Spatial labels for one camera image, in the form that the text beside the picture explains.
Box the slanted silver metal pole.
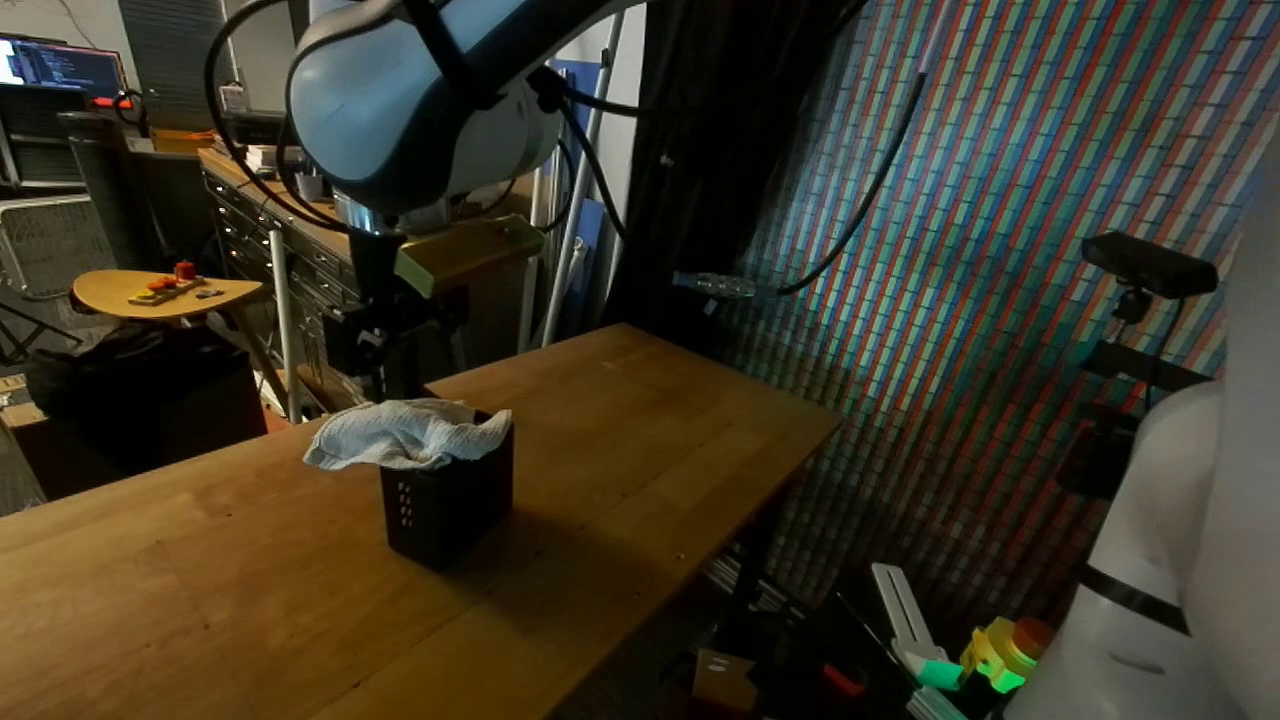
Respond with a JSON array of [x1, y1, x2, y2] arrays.
[[533, 75, 606, 353]]

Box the black camera on tripod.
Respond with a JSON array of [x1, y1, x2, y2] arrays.
[[1057, 228, 1226, 502]]

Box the upright silver metal post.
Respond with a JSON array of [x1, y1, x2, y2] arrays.
[[265, 222, 303, 423]]

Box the round wooden stool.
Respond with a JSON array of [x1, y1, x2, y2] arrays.
[[70, 259, 268, 325]]

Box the black storage case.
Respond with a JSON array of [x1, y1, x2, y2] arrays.
[[25, 325, 274, 470]]

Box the small cardboard box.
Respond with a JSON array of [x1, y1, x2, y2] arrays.
[[690, 645, 764, 720]]

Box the black perforated plastic box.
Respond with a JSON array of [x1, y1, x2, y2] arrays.
[[378, 428, 521, 575]]

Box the light blue terry cloth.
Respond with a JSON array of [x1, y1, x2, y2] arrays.
[[299, 397, 518, 479]]

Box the looped black arm cable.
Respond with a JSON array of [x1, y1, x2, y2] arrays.
[[200, 0, 393, 246]]

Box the lit computer monitor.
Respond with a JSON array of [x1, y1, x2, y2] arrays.
[[0, 30, 128, 96]]

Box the white plastic bar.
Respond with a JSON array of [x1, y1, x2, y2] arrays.
[[867, 558, 953, 663]]

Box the small red objects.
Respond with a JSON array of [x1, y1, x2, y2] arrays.
[[140, 254, 208, 299]]

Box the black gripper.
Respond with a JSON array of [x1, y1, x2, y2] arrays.
[[325, 232, 474, 406]]

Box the wooden top workbench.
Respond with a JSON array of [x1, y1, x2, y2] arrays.
[[195, 139, 393, 411]]

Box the mesh patterned screen panel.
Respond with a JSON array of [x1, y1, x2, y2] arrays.
[[703, 0, 1280, 631]]

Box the yellow green toy block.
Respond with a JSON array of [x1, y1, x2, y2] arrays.
[[958, 611, 1046, 695]]

